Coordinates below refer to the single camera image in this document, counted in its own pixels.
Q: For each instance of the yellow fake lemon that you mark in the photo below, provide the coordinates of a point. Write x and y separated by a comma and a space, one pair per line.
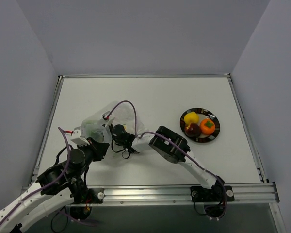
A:
191, 117

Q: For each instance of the orange fake fruit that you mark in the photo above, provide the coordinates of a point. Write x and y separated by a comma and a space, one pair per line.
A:
207, 127

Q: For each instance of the aluminium front rail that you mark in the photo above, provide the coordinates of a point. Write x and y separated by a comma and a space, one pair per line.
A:
174, 194

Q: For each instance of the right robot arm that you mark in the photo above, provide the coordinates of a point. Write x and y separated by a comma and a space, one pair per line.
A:
172, 147

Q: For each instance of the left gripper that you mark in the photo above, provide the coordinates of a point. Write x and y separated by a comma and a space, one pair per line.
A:
98, 147

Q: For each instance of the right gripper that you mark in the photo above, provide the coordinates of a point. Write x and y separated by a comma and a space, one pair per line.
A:
114, 131

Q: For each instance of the dark red fake fruit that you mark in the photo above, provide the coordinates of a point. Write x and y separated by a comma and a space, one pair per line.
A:
192, 130

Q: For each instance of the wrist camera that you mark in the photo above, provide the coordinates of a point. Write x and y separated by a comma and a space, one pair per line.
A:
108, 119
78, 138

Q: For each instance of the translucent plastic bag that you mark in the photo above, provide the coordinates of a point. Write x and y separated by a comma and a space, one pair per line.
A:
124, 115

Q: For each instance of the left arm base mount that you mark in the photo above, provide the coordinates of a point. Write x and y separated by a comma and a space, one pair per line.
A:
81, 208

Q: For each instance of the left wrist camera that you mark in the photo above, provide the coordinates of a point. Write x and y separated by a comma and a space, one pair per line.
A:
78, 138

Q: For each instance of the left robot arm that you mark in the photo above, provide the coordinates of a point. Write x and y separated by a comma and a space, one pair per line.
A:
66, 175

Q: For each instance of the black rimmed plate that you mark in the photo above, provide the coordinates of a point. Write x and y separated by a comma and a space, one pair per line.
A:
203, 114

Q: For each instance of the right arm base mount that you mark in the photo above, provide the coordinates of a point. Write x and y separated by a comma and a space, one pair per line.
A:
211, 202

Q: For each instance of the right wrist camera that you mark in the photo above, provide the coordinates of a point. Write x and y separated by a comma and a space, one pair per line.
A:
108, 119

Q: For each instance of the green fake fruit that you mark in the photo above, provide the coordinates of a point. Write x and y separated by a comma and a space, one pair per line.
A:
93, 128

